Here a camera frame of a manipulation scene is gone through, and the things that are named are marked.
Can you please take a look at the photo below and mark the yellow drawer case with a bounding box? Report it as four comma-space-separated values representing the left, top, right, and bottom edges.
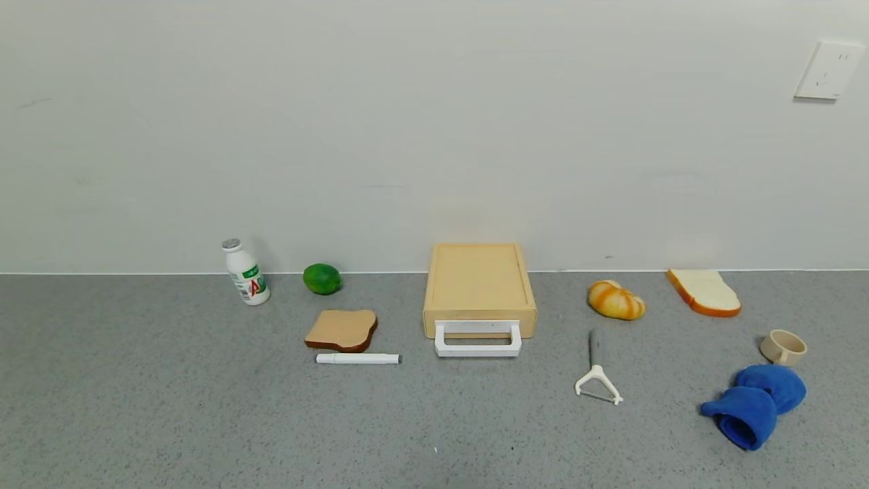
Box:
423, 243, 538, 338

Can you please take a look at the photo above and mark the green lime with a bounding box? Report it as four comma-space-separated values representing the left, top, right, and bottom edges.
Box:
303, 264, 342, 295

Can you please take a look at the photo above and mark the brown toast slice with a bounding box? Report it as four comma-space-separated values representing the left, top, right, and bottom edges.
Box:
304, 310, 378, 353

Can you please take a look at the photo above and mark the white marker pen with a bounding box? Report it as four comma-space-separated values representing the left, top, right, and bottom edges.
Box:
316, 352, 403, 365

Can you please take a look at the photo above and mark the orange striped bread roll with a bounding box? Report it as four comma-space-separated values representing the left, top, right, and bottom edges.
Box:
588, 279, 646, 321

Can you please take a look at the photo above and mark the white milk drink bottle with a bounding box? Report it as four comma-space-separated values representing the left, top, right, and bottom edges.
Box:
221, 238, 271, 306

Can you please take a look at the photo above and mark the white bread slice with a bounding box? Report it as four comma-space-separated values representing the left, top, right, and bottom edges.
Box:
666, 268, 742, 318

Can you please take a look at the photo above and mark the blue towel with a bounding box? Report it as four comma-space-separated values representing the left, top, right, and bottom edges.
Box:
701, 364, 807, 452

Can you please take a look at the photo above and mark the beige cup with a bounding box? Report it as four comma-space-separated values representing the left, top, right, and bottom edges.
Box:
760, 329, 808, 366

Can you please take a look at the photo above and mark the white peeler with grey handle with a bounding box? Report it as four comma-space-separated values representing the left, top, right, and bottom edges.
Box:
575, 329, 623, 405

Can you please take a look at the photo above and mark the white wall socket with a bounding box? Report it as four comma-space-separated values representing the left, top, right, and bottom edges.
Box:
794, 41, 866, 102

